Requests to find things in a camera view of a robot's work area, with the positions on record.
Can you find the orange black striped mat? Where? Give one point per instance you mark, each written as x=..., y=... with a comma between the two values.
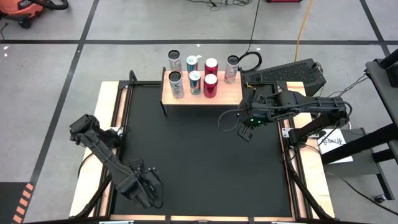
x=23, y=202

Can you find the light wooden table board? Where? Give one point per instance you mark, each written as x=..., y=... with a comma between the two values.
x=90, y=174
x=314, y=174

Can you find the silver Celsius can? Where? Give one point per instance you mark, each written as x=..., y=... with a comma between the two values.
x=174, y=57

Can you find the Celsius can pineapple print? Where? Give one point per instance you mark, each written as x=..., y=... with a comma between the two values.
x=176, y=85

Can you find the teal and red can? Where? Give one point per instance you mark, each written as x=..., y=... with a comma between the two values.
x=191, y=62

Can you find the small caster wheel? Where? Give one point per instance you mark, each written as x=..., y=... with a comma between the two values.
x=380, y=198

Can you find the red Coca-Cola can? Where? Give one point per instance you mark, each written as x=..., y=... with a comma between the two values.
x=211, y=64

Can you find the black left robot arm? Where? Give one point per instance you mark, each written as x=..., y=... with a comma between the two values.
x=105, y=155

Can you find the red beverage can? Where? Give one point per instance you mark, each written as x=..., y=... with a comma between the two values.
x=210, y=87

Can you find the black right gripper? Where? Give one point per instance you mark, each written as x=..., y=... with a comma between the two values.
x=261, y=109

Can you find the black metal stand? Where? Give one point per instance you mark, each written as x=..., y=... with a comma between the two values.
x=377, y=81

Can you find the black table mat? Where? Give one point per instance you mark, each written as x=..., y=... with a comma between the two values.
x=202, y=161

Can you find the black perforated metal box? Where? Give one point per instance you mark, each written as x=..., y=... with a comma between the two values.
x=289, y=73

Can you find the wooden shelf black metal legs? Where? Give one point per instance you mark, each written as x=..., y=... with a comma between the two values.
x=224, y=96

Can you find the blue Red Bull can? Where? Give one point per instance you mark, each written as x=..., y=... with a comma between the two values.
x=195, y=84

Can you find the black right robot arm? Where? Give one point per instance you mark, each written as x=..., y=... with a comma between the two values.
x=320, y=102

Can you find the Celsius Peach Vibe can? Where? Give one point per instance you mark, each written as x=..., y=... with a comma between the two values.
x=231, y=71

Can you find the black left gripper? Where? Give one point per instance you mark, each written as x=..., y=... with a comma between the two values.
x=140, y=182

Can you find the orange shop vacuum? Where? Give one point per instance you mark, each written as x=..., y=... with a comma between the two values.
x=18, y=9

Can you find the silver metal bracket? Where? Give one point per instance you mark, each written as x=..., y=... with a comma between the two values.
x=285, y=132
x=120, y=130

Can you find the white paper sheet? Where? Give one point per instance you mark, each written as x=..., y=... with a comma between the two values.
x=334, y=149

